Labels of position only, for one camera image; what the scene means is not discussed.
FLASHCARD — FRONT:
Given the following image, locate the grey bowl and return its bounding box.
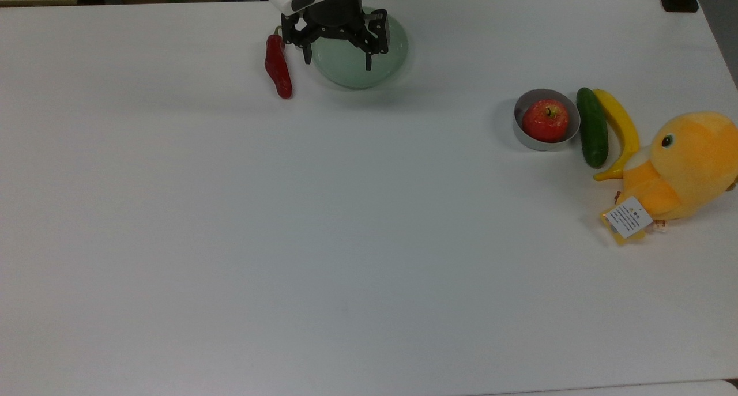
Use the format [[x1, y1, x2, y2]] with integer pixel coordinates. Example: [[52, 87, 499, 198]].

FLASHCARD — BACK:
[[513, 88, 581, 152]]

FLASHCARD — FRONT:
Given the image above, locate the red apple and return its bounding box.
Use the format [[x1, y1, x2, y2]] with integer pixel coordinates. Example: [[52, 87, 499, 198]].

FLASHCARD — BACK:
[[522, 99, 571, 144]]

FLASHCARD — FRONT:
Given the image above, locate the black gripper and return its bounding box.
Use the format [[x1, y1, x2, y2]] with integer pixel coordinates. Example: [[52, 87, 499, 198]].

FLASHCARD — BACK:
[[281, 0, 390, 72]]

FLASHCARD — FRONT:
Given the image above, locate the yellow banana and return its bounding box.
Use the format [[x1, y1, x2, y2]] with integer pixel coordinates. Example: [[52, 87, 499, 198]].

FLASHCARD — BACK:
[[593, 88, 641, 182]]

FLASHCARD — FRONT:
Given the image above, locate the pale green plate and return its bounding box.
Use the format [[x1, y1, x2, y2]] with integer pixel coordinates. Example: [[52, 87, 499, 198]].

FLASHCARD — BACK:
[[310, 7, 410, 90]]

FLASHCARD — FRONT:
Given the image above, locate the red chili pepper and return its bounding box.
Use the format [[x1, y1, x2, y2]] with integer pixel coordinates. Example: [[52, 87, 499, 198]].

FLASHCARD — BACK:
[[264, 27, 293, 100]]

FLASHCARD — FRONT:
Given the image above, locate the green cucumber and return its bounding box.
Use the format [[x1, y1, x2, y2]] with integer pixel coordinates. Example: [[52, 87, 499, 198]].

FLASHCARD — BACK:
[[576, 87, 609, 169]]

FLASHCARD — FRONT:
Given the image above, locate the orange plush duck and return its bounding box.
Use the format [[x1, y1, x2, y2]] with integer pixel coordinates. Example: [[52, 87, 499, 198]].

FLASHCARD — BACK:
[[600, 111, 738, 246]]

